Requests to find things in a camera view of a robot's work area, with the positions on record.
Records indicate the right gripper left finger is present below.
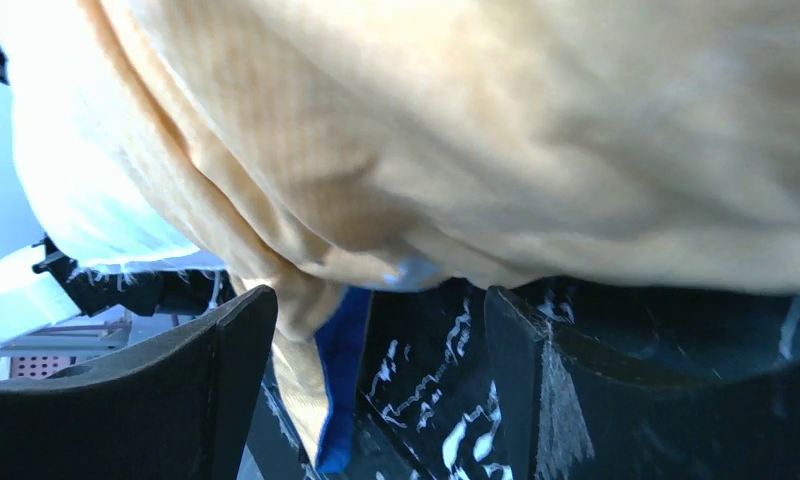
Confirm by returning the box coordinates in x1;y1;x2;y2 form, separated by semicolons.
0;287;277;480

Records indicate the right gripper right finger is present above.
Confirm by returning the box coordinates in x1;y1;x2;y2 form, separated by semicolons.
484;286;800;479

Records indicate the white pillow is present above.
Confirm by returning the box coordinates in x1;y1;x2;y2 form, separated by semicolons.
0;1;224;274

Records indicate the blue and yellow pillowcase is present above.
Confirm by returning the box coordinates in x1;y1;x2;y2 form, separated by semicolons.
67;1;800;471

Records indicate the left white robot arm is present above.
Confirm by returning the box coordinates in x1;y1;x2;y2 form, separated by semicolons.
0;236;231;348

